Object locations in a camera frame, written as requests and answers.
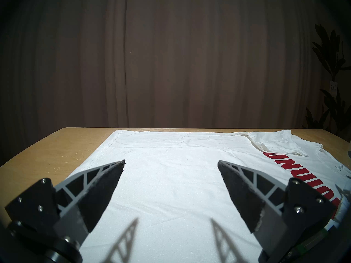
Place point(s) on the tall dark leafy plant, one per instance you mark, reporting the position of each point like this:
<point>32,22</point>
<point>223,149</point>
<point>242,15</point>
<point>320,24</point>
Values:
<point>333,46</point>

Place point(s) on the grey lattice left gripper right finger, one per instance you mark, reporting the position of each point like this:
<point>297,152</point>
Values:
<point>246,194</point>

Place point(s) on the grey lattice left gripper left finger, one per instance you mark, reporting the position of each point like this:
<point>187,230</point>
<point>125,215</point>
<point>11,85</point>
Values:
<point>93,194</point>

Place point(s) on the brown pleated curtain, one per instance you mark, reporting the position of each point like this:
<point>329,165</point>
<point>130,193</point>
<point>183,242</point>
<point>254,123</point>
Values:
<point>164,59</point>

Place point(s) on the white t-shirt with red print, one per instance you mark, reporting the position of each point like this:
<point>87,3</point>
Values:
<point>175,183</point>

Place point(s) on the white paper plant tag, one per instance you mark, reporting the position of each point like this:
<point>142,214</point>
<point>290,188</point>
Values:
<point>333,87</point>

